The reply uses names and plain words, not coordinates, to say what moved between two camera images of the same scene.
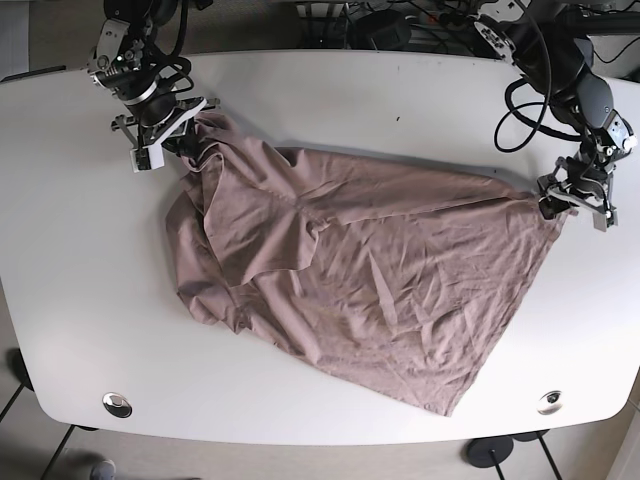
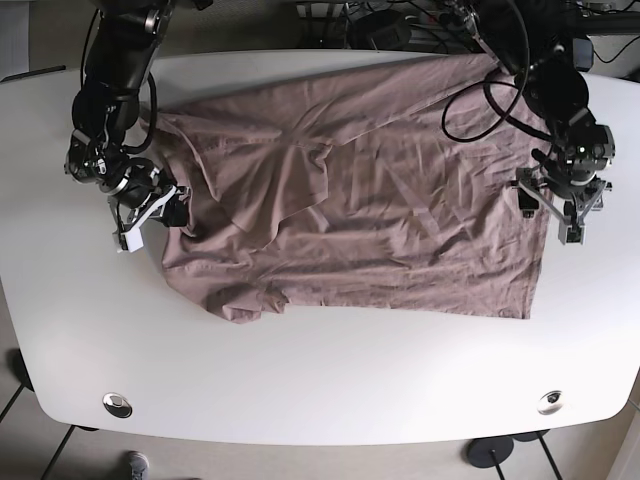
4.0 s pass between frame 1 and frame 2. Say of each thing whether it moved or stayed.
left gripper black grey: moved
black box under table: stayed
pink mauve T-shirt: moved
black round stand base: stayed
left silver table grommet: stayed
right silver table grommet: stayed
